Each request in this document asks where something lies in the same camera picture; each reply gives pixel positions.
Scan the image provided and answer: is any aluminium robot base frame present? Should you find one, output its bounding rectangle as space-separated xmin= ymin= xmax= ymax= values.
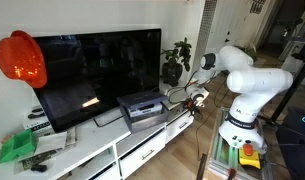
xmin=206 ymin=106 xmax=273 ymax=180

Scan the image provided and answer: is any black flat television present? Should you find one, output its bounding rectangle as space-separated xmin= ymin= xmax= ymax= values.
xmin=31 ymin=28 xmax=162 ymax=134

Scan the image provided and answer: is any printed magazine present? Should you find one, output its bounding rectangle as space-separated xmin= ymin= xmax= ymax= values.
xmin=14 ymin=125 xmax=77 ymax=174

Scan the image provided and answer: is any green plant in black pot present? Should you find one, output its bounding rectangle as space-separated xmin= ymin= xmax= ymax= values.
xmin=160 ymin=37 xmax=194 ymax=88

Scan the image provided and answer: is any black stand pole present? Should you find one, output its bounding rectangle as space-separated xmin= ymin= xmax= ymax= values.
xmin=270 ymin=49 xmax=305 ymax=123

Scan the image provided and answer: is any small black remote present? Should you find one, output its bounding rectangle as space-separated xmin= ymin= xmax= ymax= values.
xmin=30 ymin=163 xmax=48 ymax=173

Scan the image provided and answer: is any yellow emergency stop box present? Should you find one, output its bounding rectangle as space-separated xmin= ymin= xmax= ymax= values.
xmin=238 ymin=141 xmax=261 ymax=169

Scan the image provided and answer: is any red-handled clamp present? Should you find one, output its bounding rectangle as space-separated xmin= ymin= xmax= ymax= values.
xmin=226 ymin=167 xmax=238 ymax=180

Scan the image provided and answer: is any white perforated vent panel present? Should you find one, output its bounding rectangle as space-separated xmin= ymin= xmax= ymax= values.
xmin=193 ymin=0 xmax=219 ymax=73

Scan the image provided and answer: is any dark blue open box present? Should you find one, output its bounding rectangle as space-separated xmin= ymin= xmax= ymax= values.
xmin=116 ymin=90 xmax=170 ymax=134

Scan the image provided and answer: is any green plastic bin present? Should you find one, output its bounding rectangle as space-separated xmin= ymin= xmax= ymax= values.
xmin=0 ymin=129 xmax=38 ymax=164

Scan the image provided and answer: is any silver device in box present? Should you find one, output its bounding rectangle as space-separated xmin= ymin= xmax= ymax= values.
xmin=126 ymin=102 xmax=164 ymax=118

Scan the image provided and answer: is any white cardboard box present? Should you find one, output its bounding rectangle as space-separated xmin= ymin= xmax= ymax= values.
xmin=22 ymin=104 xmax=55 ymax=135

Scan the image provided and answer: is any black rod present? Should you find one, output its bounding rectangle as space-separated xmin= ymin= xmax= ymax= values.
xmin=195 ymin=153 xmax=208 ymax=180

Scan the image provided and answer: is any white TV cabinet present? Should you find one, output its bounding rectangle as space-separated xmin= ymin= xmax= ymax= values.
xmin=0 ymin=79 xmax=201 ymax=180

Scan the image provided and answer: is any black case with blue mark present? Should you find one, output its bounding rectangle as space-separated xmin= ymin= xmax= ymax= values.
xmin=276 ymin=107 xmax=305 ymax=180

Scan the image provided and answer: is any white drawer with metal handle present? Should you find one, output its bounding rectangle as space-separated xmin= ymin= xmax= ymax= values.
xmin=119 ymin=129 xmax=167 ymax=179
xmin=91 ymin=163 xmax=121 ymax=180
xmin=165 ymin=111 xmax=195 ymax=144

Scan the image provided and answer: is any white envelope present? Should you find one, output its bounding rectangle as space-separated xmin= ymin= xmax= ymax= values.
xmin=34 ymin=130 xmax=68 ymax=155

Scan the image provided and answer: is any black floor cable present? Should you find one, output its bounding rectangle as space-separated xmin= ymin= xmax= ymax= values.
xmin=194 ymin=79 xmax=228 ymax=162

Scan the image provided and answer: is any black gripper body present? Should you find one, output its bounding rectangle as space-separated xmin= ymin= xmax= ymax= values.
xmin=183 ymin=97 xmax=203 ymax=117

